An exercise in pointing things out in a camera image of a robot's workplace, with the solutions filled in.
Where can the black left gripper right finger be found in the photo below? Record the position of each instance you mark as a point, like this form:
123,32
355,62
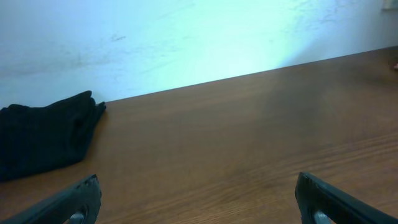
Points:
320,202

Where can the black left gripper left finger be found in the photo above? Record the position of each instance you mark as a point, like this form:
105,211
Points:
79,203

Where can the black shorts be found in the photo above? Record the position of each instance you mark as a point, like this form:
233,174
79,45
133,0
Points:
40,139

